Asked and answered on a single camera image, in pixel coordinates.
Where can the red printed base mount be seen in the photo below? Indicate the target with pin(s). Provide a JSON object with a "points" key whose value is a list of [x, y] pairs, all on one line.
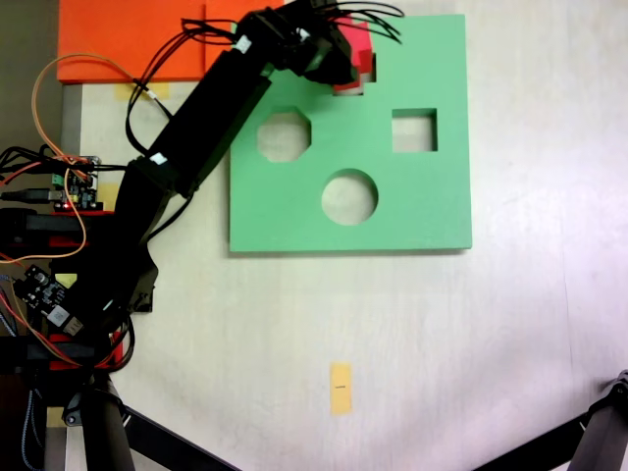
{"points": [[93, 213]]}

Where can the green shape hole board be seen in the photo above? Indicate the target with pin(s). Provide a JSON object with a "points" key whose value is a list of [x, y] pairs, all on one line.
{"points": [[417, 206]]}

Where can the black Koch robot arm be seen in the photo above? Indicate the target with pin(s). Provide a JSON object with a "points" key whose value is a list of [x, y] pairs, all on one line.
{"points": [[206, 108]]}

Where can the yellow label tape strip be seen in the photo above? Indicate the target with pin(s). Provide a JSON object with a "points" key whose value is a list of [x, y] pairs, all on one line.
{"points": [[341, 390]]}

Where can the black table clamp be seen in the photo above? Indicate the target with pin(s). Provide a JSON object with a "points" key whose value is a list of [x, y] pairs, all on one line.
{"points": [[29, 355], [29, 225]]}

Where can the flat orange block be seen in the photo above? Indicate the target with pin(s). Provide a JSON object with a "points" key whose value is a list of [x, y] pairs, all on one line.
{"points": [[98, 29]]}

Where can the circuit board with green terminal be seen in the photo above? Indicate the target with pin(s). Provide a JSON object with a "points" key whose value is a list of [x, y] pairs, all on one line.
{"points": [[78, 189]]}

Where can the red cross columnar block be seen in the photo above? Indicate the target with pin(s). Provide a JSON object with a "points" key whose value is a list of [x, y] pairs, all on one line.
{"points": [[363, 61]]}

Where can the black circuit board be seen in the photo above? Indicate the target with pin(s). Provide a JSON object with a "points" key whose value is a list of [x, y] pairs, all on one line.
{"points": [[44, 294]]}

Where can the beige masking tape piece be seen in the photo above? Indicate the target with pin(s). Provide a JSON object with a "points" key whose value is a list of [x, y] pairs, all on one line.
{"points": [[162, 90]]}

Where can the black tripod brace bar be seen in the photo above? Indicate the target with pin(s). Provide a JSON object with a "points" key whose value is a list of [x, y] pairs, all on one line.
{"points": [[539, 444], [172, 449]]}

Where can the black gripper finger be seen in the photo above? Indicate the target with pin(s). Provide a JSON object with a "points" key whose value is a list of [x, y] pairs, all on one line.
{"points": [[343, 41], [333, 71]]}

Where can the small yellow tape piece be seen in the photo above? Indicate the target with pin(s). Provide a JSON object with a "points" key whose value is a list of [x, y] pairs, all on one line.
{"points": [[66, 279], [54, 417]]}

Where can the black tripod leg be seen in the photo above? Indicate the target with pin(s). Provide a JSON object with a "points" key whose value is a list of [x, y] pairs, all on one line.
{"points": [[98, 441], [608, 432]]}

